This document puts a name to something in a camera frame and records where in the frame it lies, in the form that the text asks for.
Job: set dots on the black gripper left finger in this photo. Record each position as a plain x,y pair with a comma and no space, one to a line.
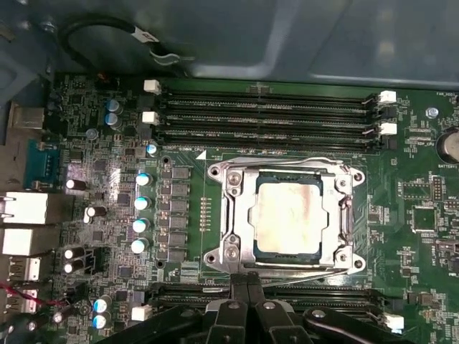
238,286

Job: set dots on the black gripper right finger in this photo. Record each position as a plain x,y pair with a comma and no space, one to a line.
256,286

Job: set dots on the thin metal locking lever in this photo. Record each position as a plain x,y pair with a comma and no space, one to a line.
305,278
279,161

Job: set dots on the silver CPU plate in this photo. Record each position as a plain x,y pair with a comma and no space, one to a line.
290,215

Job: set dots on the black RAM slot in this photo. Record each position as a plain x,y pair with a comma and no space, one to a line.
215,95
168,304
179,292
215,141
215,111
215,126

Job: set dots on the CPU socket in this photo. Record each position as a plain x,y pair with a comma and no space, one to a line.
220,167

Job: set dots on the silver blue-top capacitor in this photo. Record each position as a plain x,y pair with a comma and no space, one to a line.
101,306
140,246
141,225
113,105
114,120
143,179
142,203
100,320
152,148

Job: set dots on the green motherboard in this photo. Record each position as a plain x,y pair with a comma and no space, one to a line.
394,215

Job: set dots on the black silver-top capacitor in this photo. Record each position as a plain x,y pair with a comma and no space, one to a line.
75,184
95,211
73,267
73,253

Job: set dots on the silver rear port block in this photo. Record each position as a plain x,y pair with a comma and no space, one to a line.
18,242
23,268
21,301
25,208

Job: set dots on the blue serial port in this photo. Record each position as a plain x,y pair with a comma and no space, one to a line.
43,161

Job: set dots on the silver coin battery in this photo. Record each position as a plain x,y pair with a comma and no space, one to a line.
451,147

